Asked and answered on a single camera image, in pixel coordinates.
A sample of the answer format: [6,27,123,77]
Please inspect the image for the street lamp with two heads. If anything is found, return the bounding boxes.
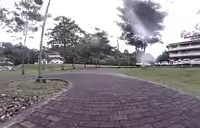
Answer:
[35,0,52,84]

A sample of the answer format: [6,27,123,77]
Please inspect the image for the row of trees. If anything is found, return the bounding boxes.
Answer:
[0,0,139,75]

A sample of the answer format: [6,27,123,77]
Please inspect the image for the small white building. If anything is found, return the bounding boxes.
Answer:
[34,53,65,65]

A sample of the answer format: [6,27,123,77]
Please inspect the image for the multi-storey building with white floors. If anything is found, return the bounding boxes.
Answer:
[166,35,200,66]

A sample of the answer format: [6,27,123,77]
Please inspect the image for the wide grass lawn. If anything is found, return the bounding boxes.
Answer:
[116,65,200,102]

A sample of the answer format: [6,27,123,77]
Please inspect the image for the leaf-littered bare ground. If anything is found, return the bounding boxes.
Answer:
[0,79,69,128]

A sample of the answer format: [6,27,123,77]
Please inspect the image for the large dark tree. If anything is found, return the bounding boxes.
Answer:
[116,0,169,69]

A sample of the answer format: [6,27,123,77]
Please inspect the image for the grass field beside lamp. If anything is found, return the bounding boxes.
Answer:
[0,63,99,84]

